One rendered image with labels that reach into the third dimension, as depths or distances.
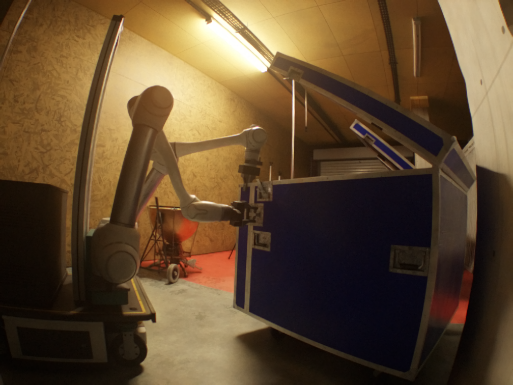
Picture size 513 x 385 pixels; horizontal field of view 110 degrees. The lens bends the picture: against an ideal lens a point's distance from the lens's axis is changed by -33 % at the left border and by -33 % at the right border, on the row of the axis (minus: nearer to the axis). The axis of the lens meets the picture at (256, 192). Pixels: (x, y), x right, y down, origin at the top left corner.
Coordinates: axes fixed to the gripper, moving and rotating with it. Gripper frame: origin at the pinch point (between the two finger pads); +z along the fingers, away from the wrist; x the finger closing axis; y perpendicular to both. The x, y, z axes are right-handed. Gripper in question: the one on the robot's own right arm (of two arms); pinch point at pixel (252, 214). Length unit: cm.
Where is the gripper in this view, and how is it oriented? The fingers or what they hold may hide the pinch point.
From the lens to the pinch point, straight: 149.5
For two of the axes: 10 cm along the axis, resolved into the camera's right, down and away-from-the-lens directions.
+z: 7.7, 0.9, 6.3
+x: -1.6, 9.8, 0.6
